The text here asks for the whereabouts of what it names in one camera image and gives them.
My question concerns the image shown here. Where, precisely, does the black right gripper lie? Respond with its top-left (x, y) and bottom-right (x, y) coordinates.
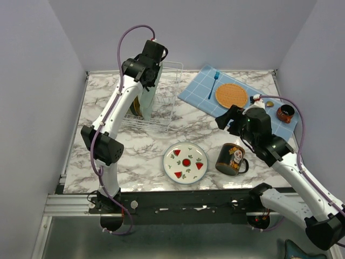
top-left (216, 104), bottom-right (258, 146)

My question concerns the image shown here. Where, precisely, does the white wire dish rack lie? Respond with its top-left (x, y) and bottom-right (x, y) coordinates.
top-left (121, 61), bottom-right (183, 132)

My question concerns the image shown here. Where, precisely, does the white watermelon round plate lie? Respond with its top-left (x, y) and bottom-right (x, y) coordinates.
top-left (162, 142), bottom-right (208, 185)

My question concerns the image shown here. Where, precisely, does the yellow patterned round plate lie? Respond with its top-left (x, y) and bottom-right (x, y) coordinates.
top-left (129, 97), bottom-right (142, 117)

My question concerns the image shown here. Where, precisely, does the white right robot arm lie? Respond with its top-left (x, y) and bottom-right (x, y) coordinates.
top-left (215, 105), bottom-right (344, 250)

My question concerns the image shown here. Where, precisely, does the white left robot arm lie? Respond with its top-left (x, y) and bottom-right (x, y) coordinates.
top-left (81, 40), bottom-right (168, 213)

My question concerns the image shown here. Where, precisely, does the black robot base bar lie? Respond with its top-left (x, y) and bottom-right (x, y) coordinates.
top-left (88, 189), bottom-right (277, 229)

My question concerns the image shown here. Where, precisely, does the round woven wicker plate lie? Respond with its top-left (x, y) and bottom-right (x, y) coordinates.
top-left (215, 83), bottom-right (248, 108)

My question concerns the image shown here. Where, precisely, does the blue checked cloth mat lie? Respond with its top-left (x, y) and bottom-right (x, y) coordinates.
top-left (178, 65), bottom-right (300, 141)

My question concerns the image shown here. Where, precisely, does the black skull pattern mug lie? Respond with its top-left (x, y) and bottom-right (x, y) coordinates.
top-left (215, 143), bottom-right (249, 176)

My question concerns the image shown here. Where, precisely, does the blue metal fork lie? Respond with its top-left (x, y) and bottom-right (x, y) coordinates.
top-left (208, 70), bottom-right (220, 100)

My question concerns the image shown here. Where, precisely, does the iridescent rainbow spoon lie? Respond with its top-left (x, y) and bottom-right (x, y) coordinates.
top-left (266, 101), bottom-right (274, 107)

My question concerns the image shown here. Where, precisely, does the small brown clay cup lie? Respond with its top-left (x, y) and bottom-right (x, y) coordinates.
top-left (276, 104), bottom-right (295, 124)

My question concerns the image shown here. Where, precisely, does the dark teal star object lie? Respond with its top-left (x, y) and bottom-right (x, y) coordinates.
top-left (284, 239), bottom-right (327, 259)

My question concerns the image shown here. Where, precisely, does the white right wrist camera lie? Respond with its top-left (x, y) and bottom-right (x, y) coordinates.
top-left (249, 94), bottom-right (265, 109)

